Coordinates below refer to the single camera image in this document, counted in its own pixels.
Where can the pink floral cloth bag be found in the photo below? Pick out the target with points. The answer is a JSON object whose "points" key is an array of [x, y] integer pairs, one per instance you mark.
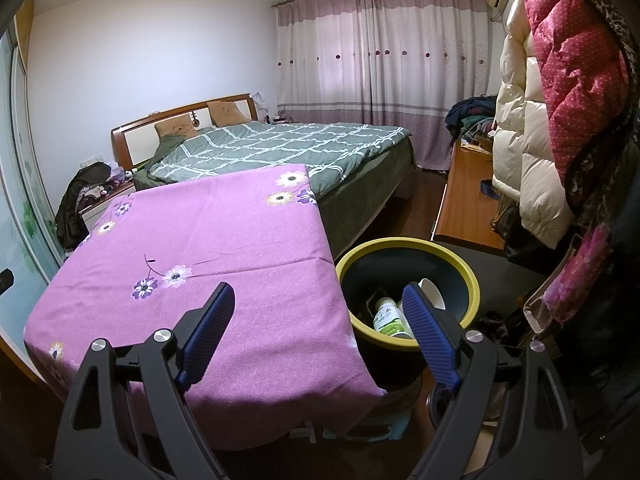
{"points": [[580, 270]]}

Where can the red dotted puffer jacket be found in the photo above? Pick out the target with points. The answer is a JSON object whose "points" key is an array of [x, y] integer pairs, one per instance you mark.
{"points": [[575, 60]]}

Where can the yellow rimmed dark bin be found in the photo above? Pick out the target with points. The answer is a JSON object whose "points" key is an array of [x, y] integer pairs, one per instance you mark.
{"points": [[400, 246]]}

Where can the pink white curtain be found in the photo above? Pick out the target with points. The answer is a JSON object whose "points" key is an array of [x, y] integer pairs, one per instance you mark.
{"points": [[375, 60]]}

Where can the glass wardrobe sliding door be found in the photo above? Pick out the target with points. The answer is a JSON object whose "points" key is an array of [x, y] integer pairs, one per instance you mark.
{"points": [[25, 185]]}

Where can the white wall socket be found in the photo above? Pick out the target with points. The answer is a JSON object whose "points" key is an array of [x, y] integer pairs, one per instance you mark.
{"points": [[91, 160]]}

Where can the green plastic stool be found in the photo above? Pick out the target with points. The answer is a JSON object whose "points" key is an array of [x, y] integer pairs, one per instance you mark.
{"points": [[360, 432]]}

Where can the white bottle green label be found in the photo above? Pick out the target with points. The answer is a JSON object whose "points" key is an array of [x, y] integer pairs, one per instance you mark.
{"points": [[390, 317]]}

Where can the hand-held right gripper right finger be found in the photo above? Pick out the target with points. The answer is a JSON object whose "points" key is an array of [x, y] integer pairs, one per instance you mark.
{"points": [[432, 335]]}

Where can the dark clothes pile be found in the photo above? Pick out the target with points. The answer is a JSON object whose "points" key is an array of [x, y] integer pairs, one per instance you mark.
{"points": [[70, 215]]}

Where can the green plaid duvet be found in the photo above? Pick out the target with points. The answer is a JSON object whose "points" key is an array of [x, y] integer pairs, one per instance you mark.
{"points": [[275, 150]]}

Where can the purple floral tablecloth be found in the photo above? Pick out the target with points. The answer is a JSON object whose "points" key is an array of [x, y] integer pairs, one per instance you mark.
{"points": [[200, 240]]}

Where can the white puffer jacket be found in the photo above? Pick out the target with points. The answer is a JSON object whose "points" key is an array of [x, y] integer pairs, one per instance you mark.
{"points": [[525, 160]]}

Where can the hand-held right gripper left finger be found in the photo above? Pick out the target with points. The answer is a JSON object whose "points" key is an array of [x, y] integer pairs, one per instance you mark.
{"points": [[207, 332]]}

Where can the wooden desk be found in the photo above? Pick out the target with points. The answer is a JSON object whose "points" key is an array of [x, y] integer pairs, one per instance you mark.
{"points": [[465, 200]]}

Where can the white nightstand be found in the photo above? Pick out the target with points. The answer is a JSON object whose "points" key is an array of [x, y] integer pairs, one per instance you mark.
{"points": [[97, 215]]}

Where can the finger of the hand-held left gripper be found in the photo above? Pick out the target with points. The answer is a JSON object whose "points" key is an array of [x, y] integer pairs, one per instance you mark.
{"points": [[5, 280]]}

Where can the mixed clothes heap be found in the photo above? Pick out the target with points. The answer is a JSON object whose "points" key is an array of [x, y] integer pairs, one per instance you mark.
{"points": [[465, 112]]}

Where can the pink patterned box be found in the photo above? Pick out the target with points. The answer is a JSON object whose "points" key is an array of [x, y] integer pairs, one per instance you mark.
{"points": [[118, 176]]}

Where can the brown pillow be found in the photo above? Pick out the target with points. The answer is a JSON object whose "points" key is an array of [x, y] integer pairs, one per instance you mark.
{"points": [[227, 112], [175, 129]]}

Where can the bed with green quilt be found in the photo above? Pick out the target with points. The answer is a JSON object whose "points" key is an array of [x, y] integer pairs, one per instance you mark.
{"points": [[145, 135]]}

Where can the dark patterned coat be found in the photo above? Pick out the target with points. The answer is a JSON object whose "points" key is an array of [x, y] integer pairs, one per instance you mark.
{"points": [[620, 260]]}

